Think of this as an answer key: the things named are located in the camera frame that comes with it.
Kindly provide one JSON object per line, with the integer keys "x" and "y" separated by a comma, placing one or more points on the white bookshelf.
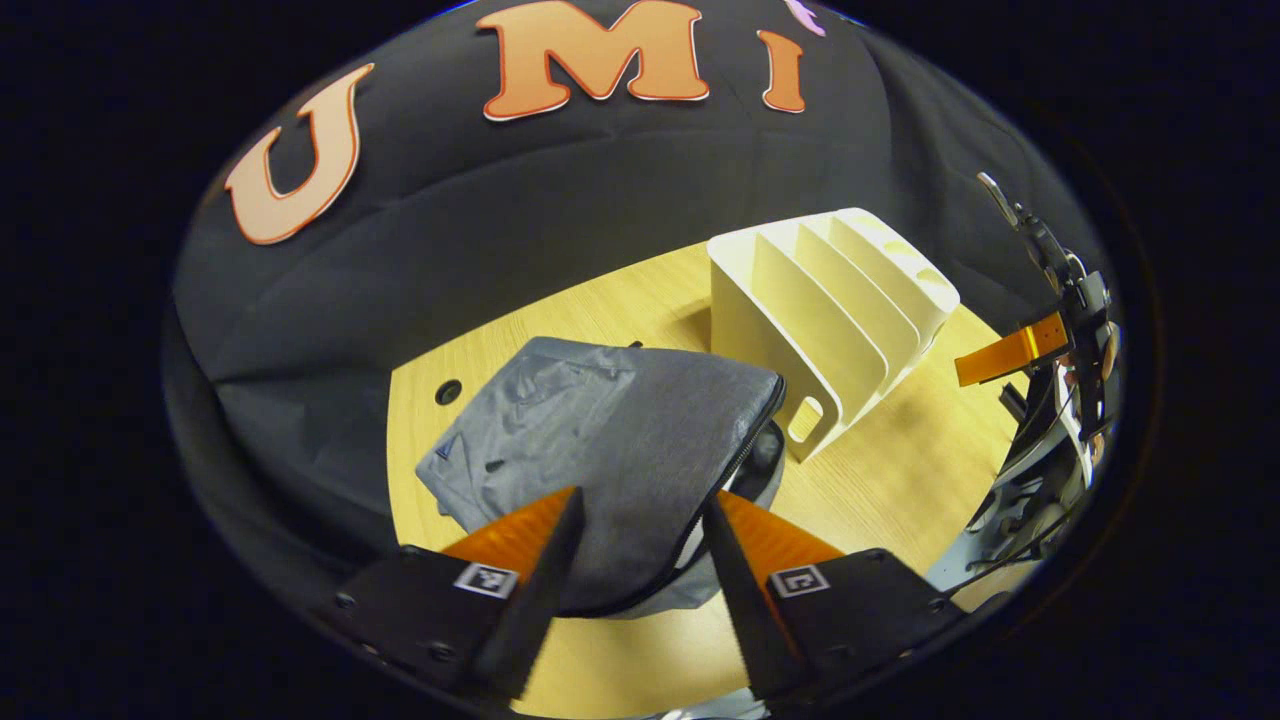
{"x": 800, "y": 320}

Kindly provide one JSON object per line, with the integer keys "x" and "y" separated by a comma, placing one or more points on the grey schoolbag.
{"x": 620, "y": 440}

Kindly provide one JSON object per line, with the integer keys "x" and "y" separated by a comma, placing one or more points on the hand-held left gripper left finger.
{"x": 530, "y": 600}

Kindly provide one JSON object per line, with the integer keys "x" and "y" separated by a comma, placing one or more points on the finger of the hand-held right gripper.
{"x": 1010, "y": 350}

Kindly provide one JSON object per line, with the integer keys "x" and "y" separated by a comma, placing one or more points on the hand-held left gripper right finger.
{"x": 750, "y": 600}

